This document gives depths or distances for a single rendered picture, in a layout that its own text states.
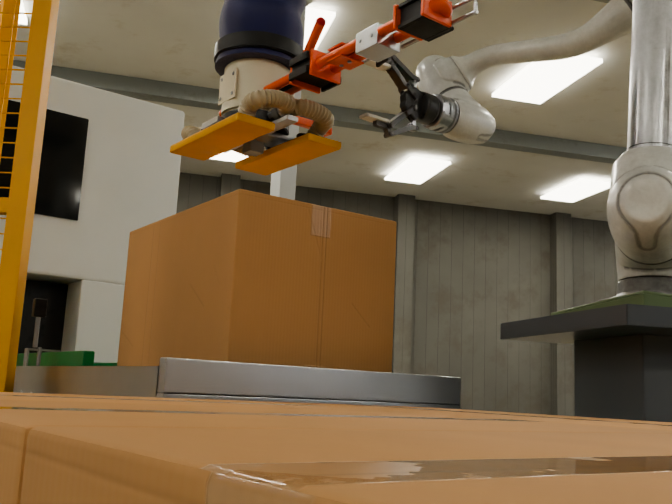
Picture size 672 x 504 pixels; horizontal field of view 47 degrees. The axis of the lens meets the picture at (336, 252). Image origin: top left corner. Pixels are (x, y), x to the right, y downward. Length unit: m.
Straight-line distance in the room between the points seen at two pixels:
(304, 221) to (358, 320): 0.24
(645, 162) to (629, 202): 0.11
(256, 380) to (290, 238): 0.31
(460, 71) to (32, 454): 1.82
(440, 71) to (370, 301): 0.71
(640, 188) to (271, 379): 0.79
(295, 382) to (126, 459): 1.21
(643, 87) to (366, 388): 0.85
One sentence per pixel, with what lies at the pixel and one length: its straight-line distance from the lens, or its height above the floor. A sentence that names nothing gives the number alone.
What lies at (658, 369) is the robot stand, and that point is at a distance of 1.70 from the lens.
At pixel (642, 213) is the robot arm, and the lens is 1.59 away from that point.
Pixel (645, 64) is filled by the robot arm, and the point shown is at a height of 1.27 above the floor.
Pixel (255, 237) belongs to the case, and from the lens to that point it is 1.52.
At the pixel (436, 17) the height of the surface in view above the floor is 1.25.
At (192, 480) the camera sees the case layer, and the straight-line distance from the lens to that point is 0.22.
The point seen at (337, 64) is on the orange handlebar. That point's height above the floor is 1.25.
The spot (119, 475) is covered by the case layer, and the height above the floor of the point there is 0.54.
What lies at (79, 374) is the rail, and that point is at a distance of 1.75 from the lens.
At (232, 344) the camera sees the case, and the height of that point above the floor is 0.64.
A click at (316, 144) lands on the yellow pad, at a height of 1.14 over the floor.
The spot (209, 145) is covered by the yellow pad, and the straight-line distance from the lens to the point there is 1.91.
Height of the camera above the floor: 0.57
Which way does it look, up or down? 10 degrees up
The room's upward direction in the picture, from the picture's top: 3 degrees clockwise
